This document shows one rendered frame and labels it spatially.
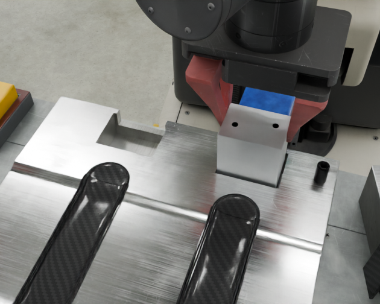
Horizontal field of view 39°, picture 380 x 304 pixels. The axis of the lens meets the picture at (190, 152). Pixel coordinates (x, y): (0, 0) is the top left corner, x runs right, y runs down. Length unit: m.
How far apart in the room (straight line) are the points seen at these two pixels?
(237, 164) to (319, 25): 0.13
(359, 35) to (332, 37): 0.45
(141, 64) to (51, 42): 0.37
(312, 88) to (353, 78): 0.52
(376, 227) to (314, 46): 0.21
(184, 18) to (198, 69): 0.12
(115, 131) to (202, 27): 0.27
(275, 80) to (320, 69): 0.03
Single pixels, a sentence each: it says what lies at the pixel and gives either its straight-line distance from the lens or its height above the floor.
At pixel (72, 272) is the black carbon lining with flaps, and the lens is 0.41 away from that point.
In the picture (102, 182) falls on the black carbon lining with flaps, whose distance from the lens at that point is 0.45.
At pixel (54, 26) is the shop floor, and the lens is 2.21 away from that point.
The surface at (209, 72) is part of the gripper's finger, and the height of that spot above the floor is 0.99.
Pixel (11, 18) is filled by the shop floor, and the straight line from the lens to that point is 2.30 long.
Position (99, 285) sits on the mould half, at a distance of 0.40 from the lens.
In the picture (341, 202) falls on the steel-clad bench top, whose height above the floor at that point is 0.80.
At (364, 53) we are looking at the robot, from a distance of 0.83.
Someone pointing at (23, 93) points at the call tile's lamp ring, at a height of 0.82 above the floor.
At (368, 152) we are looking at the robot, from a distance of 1.33.
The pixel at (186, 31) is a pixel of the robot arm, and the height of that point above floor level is 1.08.
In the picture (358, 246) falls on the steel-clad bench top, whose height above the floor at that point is 0.80.
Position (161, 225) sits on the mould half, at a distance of 0.41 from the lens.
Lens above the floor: 1.23
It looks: 48 degrees down
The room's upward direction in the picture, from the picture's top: 1 degrees counter-clockwise
